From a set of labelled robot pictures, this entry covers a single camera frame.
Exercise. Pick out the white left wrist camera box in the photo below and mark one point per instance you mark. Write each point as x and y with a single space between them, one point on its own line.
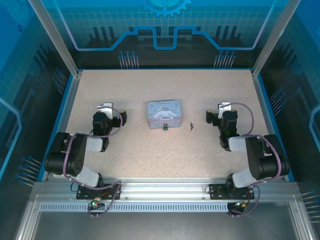
106 109

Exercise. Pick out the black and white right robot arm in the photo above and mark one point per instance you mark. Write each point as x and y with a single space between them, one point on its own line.
255 155

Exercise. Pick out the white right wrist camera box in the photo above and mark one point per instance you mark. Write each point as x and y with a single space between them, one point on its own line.
223 108

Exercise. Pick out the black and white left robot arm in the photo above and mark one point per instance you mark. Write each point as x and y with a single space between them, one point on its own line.
77 155

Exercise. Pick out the blue cartoon tin box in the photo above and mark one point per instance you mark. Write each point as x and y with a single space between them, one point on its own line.
163 113

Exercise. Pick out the small green-lit connector board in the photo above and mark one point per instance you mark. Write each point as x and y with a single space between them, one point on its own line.
96 203
241 204

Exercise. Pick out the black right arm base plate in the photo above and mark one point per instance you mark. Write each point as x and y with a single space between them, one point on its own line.
216 191

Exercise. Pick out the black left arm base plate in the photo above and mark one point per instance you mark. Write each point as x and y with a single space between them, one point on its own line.
112 190

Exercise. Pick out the aluminium cross beam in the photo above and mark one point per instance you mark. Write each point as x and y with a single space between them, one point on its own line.
162 187

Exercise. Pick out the steel tray panel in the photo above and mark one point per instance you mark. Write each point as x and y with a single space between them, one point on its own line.
160 227

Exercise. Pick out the aluminium frame post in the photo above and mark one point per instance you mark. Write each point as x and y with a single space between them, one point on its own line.
60 42
271 37

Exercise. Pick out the small dark key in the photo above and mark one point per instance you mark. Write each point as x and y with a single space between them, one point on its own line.
191 126

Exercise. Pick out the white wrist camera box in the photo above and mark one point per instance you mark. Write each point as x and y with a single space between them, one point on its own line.
106 109
223 108

